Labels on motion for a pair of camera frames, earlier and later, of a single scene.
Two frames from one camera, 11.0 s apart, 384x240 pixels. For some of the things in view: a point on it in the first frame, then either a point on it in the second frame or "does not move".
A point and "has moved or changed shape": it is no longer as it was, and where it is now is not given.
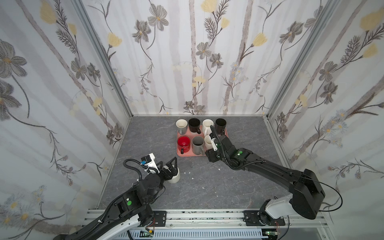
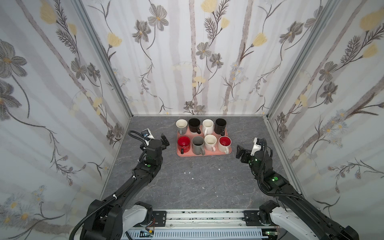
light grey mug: [181, 125] does not move
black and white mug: [194, 125] does not move
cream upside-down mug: [175, 179] has moved or changed shape
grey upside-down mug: [197, 145] does not move
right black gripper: [217, 142] → [245, 153]
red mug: [183, 143] does not move
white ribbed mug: [206, 126] does not move
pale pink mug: [208, 142] does not move
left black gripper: [168, 176] → [162, 146]
